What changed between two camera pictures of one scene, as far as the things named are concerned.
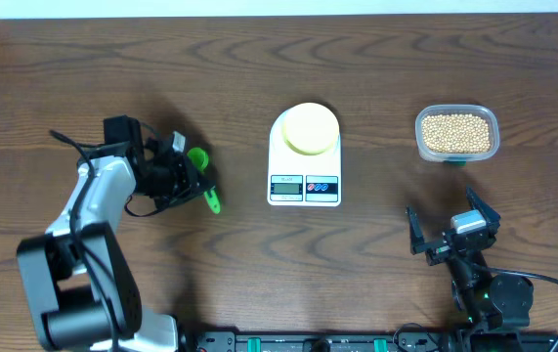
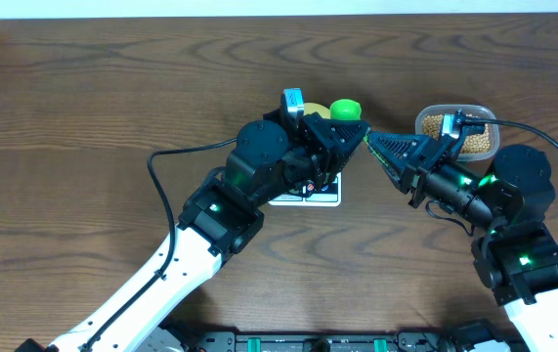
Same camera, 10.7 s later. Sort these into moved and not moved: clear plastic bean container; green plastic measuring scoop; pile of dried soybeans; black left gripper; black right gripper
Moved: black right gripper; green plastic measuring scoop; black left gripper
Not moved: clear plastic bean container; pile of dried soybeans
